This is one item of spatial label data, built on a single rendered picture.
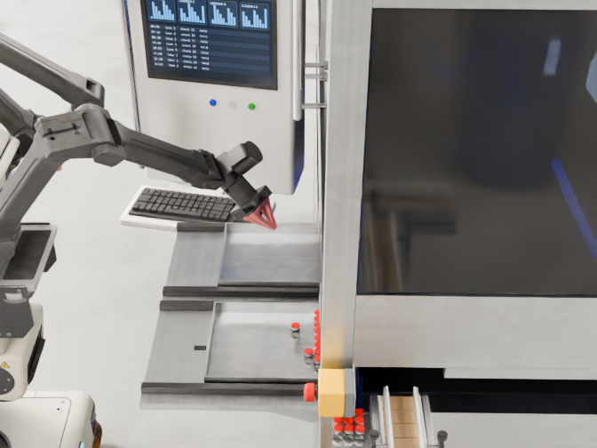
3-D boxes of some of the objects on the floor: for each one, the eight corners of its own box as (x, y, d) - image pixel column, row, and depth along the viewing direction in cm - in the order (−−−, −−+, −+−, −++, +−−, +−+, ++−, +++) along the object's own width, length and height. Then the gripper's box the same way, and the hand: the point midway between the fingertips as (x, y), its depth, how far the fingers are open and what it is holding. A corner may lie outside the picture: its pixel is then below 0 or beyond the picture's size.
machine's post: (336, 610, 244) (381, -208, 124) (337, 630, 240) (384, -201, 119) (314, 609, 245) (336, -209, 124) (314, 629, 240) (337, -202, 119)
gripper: (212, 196, 204) (256, 243, 208) (234, 184, 196) (280, 233, 200) (228, 179, 208) (271, 224, 212) (250, 166, 200) (294, 213, 204)
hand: (273, 226), depth 205 cm, fingers closed
